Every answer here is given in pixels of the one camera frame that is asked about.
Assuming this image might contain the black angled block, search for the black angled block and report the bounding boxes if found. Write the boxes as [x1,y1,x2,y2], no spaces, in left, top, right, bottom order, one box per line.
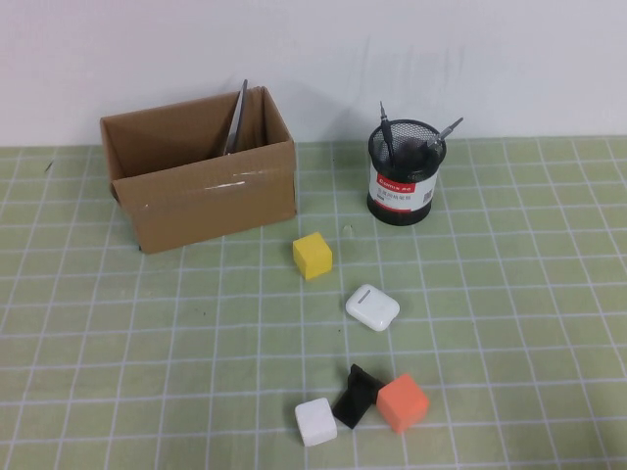
[332,363,386,431]

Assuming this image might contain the thick black-handled screwdriver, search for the thick black-handled screwdriver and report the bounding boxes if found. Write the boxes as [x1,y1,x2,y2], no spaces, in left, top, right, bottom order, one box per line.
[420,117,464,158]

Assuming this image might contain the black mesh pen holder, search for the black mesh pen holder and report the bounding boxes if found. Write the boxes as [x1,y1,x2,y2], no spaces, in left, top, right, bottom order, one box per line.
[366,121,450,227]

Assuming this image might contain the red-handled scissors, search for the red-handled scissors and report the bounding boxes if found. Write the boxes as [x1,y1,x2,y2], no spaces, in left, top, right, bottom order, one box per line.
[222,78,250,157]

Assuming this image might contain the orange cube block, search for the orange cube block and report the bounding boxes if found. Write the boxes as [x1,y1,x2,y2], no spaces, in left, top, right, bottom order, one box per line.
[376,373,431,435]

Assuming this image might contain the thin black flexible screwdriver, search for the thin black flexible screwdriver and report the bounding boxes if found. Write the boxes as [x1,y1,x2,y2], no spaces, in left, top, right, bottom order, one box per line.
[378,101,397,163]

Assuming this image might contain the green grid table mat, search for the green grid table mat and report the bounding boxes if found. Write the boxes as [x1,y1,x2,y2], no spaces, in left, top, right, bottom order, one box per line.
[0,136,627,470]

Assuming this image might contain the yellow cube block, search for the yellow cube block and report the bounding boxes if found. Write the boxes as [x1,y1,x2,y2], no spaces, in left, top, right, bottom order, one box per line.
[292,231,334,281]

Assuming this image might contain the brown cardboard box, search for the brown cardboard box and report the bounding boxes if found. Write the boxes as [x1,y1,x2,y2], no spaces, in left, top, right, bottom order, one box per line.
[99,86,298,255]

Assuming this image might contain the white earbud case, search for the white earbud case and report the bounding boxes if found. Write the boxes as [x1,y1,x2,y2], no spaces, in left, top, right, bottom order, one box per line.
[345,284,402,334]

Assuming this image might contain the white cube block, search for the white cube block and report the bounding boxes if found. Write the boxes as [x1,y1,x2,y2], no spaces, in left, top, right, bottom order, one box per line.
[294,398,339,448]

